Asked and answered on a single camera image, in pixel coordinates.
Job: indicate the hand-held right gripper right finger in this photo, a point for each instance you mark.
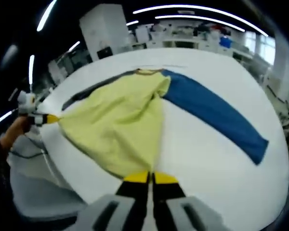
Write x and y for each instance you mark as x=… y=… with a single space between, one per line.
x=178 y=211

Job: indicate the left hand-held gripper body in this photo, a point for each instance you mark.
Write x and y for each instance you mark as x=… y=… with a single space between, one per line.
x=27 y=103

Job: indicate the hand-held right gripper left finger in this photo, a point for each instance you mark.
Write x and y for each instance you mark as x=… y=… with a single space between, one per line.
x=120 y=211

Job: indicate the yellow blue grey garment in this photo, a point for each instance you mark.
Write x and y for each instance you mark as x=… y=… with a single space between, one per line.
x=115 y=115

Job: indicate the person's left hand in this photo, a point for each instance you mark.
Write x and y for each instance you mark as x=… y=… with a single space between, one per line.
x=15 y=131

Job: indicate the person's grey clothing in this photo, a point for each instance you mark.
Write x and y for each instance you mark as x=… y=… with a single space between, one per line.
x=38 y=187

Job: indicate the white cabinet counter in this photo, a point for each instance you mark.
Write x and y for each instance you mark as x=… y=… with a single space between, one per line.
x=183 y=43

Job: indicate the blue plastic bin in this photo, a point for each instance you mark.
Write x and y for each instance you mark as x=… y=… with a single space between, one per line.
x=226 y=42

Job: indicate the short curved ceiling light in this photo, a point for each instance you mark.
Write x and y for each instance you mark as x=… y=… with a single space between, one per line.
x=200 y=19

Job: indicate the long curved ceiling light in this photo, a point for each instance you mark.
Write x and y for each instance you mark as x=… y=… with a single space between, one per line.
x=197 y=8

